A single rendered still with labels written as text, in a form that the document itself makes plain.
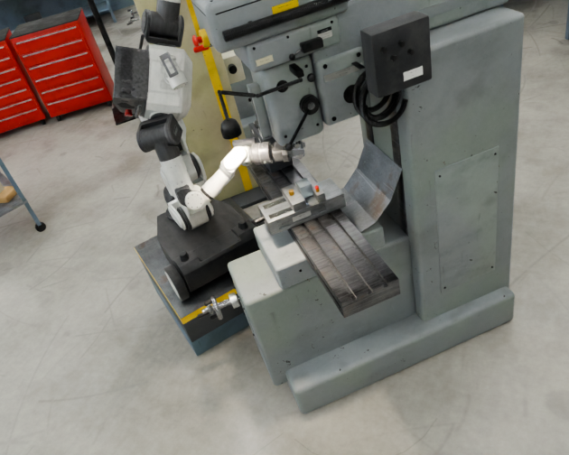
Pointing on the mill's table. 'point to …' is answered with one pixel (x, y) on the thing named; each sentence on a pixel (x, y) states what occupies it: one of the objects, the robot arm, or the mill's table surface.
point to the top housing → (218, 23)
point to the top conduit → (278, 18)
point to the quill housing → (289, 101)
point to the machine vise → (334, 199)
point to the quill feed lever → (310, 105)
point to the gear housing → (288, 44)
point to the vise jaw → (293, 198)
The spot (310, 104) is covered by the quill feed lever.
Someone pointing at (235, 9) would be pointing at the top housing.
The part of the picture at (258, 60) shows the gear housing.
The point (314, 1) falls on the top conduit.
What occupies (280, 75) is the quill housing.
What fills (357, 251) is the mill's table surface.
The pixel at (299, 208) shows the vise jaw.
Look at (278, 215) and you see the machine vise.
